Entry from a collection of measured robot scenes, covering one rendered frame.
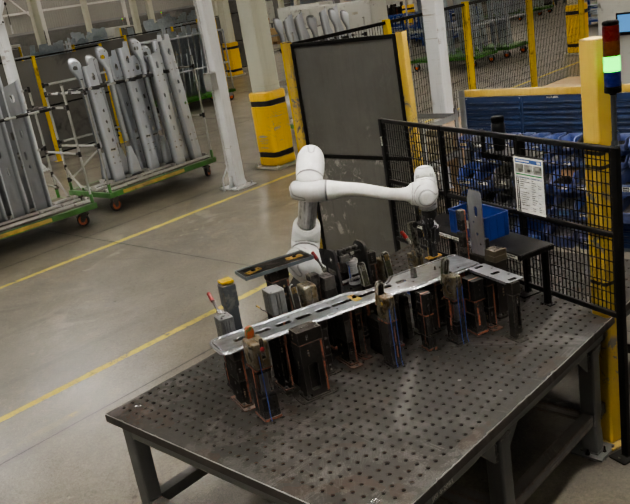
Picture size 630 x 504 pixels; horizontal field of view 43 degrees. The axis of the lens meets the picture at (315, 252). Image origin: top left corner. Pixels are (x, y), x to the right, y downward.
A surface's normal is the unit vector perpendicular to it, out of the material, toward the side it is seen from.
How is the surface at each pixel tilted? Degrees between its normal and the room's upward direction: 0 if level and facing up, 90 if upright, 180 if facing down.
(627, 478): 0
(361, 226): 93
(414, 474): 0
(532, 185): 90
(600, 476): 0
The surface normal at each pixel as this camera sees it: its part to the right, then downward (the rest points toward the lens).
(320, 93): -0.69, 0.33
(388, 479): -0.15, -0.94
